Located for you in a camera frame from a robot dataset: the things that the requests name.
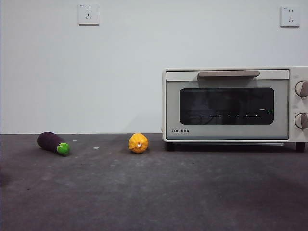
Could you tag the cream Toshiba toaster oven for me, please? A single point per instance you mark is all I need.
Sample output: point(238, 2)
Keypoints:
point(292, 106)

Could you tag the beige oven knob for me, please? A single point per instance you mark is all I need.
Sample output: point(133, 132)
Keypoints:
point(301, 120)
point(302, 89)

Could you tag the yellow toy corn cob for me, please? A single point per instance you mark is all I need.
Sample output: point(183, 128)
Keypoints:
point(137, 144)

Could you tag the purple toy eggplant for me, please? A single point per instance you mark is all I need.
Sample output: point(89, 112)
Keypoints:
point(49, 142)

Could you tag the white wall socket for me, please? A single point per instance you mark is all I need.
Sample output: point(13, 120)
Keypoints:
point(88, 14)
point(290, 16)

